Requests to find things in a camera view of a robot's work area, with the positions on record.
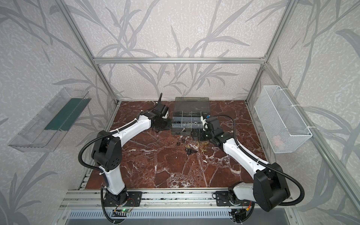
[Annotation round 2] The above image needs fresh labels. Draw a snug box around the grey plastic organizer box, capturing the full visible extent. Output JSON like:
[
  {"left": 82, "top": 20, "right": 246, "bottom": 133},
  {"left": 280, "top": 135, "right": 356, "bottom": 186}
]
[{"left": 171, "top": 97, "right": 210, "bottom": 136}]

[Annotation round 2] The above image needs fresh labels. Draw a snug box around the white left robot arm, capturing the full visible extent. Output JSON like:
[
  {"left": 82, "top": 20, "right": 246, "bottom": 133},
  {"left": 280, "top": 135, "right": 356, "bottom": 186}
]
[{"left": 91, "top": 111, "right": 172, "bottom": 196}]

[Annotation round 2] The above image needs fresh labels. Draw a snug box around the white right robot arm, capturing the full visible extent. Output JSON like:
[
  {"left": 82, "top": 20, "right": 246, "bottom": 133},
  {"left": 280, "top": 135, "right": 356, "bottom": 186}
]
[{"left": 191, "top": 129, "right": 290, "bottom": 212}]

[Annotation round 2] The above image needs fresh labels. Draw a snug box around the brass screws pile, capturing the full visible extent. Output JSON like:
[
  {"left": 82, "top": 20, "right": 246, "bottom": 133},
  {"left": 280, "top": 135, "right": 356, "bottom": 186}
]
[{"left": 195, "top": 141, "right": 209, "bottom": 152}]

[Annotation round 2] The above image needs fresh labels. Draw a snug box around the black screws pile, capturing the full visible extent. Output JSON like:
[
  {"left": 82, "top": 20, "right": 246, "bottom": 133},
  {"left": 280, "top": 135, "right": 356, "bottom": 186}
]
[{"left": 181, "top": 139, "right": 198, "bottom": 156}]

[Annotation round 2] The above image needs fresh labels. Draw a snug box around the aluminium back crossbar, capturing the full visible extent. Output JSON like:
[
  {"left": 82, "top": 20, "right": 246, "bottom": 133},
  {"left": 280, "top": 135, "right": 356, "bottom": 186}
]
[{"left": 93, "top": 57, "right": 265, "bottom": 64}]

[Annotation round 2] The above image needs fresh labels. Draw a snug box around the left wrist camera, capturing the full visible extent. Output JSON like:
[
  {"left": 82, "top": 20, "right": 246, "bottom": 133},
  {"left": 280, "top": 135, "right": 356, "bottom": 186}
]
[{"left": 152, "top": 103, "right": 169, "bottom": 119}]

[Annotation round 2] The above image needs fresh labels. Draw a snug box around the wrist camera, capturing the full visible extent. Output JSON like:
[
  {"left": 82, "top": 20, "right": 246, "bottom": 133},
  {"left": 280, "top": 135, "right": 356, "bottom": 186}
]
[
  {"left": 201, "top": 115, "right": 223, "bottom": 135},
  {"left": 152, "top": 103, "right": 169, "bottom": 119}
]

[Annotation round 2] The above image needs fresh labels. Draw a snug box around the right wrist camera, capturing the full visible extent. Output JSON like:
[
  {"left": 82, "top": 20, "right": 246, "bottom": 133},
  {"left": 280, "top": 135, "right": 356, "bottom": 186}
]
[{"left": 201, "top": 115, "right": 223, "bottom": 135}]

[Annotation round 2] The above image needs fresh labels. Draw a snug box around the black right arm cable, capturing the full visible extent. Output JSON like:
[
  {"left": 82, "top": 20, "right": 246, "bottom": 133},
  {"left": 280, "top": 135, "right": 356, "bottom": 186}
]
[{"left": 213, "top": 113, "right": 305, "bottom": 206}]

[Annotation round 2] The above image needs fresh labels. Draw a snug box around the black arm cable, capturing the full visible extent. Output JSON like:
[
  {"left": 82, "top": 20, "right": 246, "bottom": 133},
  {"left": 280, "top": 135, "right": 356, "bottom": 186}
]
[
  {"left": 78, "top": 123, "right": 136, "bottom": 224},
  {"left": 213, "top": 113, "right": 305, "bottom": 206}
]

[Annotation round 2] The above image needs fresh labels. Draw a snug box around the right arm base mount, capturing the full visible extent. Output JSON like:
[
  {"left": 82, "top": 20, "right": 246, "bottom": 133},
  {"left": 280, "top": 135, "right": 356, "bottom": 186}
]
[{"left": 213, "top": 191, "right": 251, "bottom": 207}]

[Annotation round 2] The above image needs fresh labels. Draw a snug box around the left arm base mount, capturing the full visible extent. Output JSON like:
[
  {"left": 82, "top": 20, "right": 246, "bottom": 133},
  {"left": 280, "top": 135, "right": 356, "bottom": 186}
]
[{"left": 104, "top": 191, "right": 143, "bottom": 207}]

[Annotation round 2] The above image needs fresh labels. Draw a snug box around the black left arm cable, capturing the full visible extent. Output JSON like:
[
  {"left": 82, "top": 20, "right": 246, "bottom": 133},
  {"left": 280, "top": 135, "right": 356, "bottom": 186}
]
[{"left": 78, "top": 123, "right": 136, "bottom": 224}]

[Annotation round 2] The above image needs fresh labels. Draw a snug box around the white wire mesh basket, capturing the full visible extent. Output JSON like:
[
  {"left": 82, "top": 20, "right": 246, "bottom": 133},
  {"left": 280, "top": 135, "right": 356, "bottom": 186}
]
[{"left": 255, "top": 85, "right": 313, "bottom": 153}]

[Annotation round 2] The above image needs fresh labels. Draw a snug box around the aluminium front rail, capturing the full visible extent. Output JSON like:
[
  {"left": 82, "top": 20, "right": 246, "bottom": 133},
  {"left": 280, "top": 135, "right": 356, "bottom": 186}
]
[{"left": 60, "top": 188, "right": 251, "bottom": 209}]

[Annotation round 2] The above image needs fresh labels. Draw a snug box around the clear plastic wall tray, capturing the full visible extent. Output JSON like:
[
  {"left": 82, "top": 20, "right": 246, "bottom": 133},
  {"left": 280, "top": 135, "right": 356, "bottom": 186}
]
[{"left": 8, "top": 88, "right": 91, "bottom": 152}]

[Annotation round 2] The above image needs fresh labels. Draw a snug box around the aluminium frame post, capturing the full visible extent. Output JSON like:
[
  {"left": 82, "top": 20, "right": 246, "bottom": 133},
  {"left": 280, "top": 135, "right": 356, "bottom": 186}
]
[{"left": 245, "top": 0, "right": 299, "bottom": 103}]

